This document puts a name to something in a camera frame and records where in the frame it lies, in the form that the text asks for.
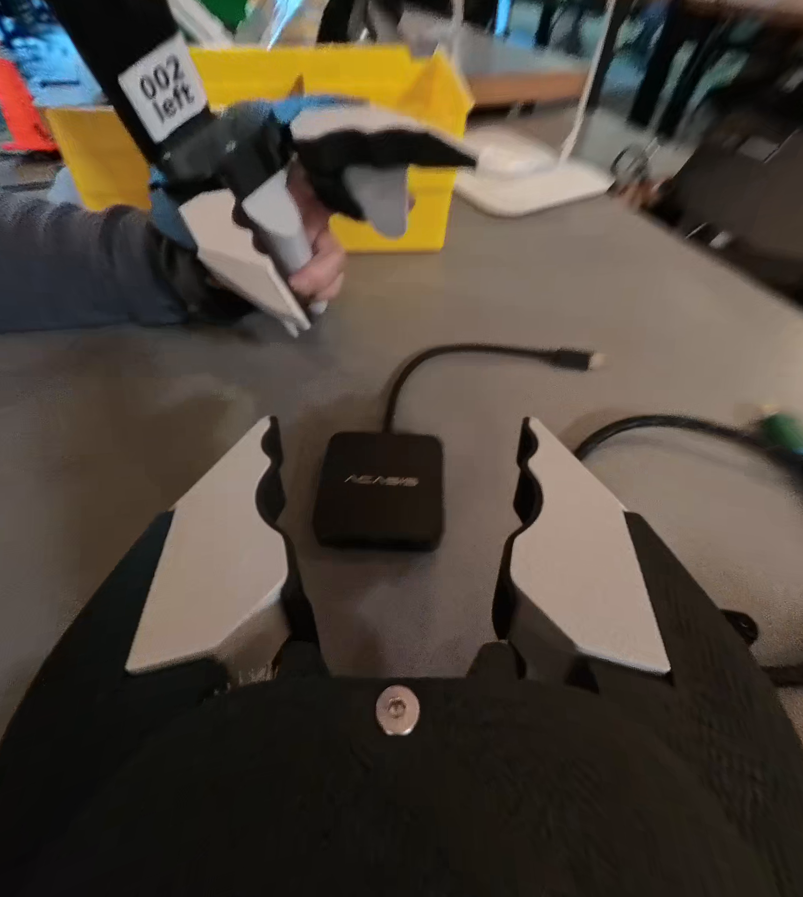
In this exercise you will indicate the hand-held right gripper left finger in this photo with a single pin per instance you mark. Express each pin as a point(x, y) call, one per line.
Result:
point(219, 560)

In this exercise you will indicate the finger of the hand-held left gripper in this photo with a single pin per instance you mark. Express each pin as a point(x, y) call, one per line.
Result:
point(373, 123)
point(233, 245)

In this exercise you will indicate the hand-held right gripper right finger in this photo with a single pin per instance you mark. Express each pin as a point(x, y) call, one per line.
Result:
point(583, 567)

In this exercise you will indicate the large yellow storage bin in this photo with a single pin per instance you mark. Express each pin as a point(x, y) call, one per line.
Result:
point(373, 77)

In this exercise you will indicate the black adapter hub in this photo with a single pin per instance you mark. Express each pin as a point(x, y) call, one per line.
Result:
point(380, 490)

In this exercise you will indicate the person's left forearm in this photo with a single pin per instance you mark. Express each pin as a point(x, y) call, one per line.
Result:
point(37, 259)

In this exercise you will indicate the person's left hand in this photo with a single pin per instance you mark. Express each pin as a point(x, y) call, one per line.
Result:
point(324, 270)

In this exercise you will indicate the white stand base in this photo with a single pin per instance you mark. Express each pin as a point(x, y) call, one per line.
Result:
point(527, 175)

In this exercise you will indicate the orange traffic cone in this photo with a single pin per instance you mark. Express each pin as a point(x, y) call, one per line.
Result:
point(12, 98)

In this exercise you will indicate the black box under table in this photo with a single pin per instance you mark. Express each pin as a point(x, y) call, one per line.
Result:
point(758, 210)

